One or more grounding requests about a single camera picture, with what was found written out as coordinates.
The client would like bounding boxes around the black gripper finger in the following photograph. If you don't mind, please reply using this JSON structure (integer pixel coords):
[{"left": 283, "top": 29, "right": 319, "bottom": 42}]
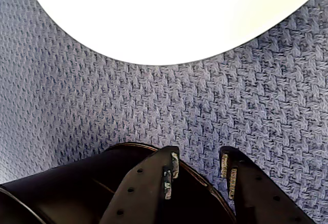
[
  {"left": 98, "top": 146, "right": 180, "bottom": 224},
  {"left": 219, "top": 146, "right": 317, "bottom": 224}
]

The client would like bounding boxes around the white round plate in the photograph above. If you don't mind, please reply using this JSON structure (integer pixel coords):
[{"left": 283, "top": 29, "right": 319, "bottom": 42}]
[{"left": 24, "top": 0, "right": 328, "bottom": 66}]

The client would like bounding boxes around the black metal bucket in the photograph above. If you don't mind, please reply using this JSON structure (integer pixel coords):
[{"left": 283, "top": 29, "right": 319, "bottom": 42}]
[{"left": 0, "top": 141, "right": 236, "bottom": 224}]

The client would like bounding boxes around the blue woven tablecloth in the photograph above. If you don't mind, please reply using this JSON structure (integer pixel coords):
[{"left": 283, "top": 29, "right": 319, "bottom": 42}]
[{"left": 0, "top": 0, "right": 328, "bottom": 224}]

